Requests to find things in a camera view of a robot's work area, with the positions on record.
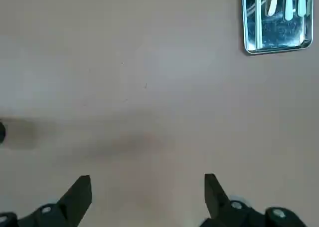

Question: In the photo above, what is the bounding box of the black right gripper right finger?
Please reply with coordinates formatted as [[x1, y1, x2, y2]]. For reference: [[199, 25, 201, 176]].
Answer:
[[199, 173, 308, 227]]

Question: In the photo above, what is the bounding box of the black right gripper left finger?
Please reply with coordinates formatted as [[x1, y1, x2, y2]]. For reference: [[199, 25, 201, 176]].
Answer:
[[0, 175, 92, 227]]

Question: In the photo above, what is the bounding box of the silver metal tray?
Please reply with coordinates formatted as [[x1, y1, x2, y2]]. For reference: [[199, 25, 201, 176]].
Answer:
[[241, 0, 314, 55]]

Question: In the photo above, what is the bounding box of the thin metal chopstick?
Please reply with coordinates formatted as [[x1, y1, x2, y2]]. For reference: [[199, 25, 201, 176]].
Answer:
[[255, 0, 260, 49], [258, 0, 263, 49]]

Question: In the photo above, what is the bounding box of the cream plastic spoon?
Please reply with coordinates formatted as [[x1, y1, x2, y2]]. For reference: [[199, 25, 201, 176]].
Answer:
[[268, 0, 280, 16]]

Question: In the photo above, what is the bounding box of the pale green plastic utensil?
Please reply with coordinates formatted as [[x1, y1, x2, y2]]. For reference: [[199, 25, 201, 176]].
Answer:
[[297, 0, 309, 16], [285, 0, 295, 21]]

